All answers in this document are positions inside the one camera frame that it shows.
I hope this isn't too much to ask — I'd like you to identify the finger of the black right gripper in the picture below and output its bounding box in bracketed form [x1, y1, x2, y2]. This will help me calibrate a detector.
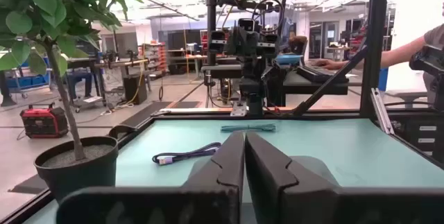
[250, 31, 264, 66]
[237, 31, 251, 66]

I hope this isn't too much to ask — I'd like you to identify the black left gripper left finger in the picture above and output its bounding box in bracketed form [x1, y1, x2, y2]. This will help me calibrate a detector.
[56, 131, 246, 224]

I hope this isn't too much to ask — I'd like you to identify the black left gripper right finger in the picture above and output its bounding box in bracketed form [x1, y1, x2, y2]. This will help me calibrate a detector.
[245, 132, 444, 224]

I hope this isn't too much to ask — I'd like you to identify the purple braided USB cable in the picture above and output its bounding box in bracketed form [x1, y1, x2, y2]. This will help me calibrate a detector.
[151, 141, 222, 166]

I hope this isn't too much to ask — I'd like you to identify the person's forearm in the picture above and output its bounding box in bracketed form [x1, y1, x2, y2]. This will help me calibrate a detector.
[341, 35, 428, 69]

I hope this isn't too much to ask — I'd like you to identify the blue tray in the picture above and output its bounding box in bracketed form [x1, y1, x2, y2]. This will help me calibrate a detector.
[275, 53, 303, 67]

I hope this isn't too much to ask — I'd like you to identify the brown chair back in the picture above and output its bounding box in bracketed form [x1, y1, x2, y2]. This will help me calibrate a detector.
[289, 35, 309, 55]

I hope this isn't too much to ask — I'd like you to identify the black pole stand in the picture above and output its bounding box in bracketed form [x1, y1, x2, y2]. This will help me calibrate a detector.
[203, 0, 282, 67]

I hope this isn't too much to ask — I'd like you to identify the black keyboard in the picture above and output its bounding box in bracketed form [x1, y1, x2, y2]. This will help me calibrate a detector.
[296, 64, 350, 84]

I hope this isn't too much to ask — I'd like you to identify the black desk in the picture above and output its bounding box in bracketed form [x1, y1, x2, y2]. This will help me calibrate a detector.
[282, 69, 350, 107]

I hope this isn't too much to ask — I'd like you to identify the person's hand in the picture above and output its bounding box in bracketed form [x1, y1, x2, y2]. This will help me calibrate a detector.
[311, 58, 348, 71]

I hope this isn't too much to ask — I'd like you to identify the shelf with orange bins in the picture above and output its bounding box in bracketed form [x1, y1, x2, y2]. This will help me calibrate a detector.
[137, 42, 168, 76]

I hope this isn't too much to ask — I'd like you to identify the blue bin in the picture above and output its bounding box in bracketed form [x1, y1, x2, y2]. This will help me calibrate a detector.
[377, 67, 389, 92]

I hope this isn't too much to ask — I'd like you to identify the silver aluminium extrusion bar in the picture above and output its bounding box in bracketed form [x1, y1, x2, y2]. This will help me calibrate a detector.
[370, 87, 395, 136]

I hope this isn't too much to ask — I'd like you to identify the green plant in black pot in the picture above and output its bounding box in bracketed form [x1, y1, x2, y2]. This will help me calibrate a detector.
[0, 0, 145, 204]

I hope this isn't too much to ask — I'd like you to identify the grey workbench with equipment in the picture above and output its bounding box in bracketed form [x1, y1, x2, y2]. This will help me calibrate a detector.
[65, 49, 151, 111]

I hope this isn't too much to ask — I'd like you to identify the black labelled drawer unit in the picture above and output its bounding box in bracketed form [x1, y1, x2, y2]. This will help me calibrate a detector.
[391, 112, 444, 164]

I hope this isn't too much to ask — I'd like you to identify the black device on stand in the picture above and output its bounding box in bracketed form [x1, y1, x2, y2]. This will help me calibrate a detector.
[408, 44, 444, 111]

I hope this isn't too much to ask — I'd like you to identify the person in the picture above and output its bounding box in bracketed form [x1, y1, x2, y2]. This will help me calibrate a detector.
[422, 0, 444, 92]

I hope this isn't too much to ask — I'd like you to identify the red and black generator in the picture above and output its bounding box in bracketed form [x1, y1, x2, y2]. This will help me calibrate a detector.
[19, 102, 69, 139]

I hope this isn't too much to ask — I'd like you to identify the cart with blue bins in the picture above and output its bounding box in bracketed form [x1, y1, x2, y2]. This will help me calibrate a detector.
[3, 56, 52, 99]

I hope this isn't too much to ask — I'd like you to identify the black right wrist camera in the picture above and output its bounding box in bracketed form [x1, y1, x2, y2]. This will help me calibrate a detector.
[238, 18, 256, 33]

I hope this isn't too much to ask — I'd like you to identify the silver metal bracket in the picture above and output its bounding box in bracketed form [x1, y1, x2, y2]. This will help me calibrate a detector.
[230, 101, 248, 118]

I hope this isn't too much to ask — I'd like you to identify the black diagonal frame brace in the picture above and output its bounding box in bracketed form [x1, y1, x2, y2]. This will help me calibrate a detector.
[293, 45, 369, 117]

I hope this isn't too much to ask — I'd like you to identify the black vertical frame post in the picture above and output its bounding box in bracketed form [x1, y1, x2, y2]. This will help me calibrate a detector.
[359, 0, 391, 118]

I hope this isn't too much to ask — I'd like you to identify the yellow floor cable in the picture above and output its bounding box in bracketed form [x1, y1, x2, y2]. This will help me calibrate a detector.
[113, 70, 146, 110]

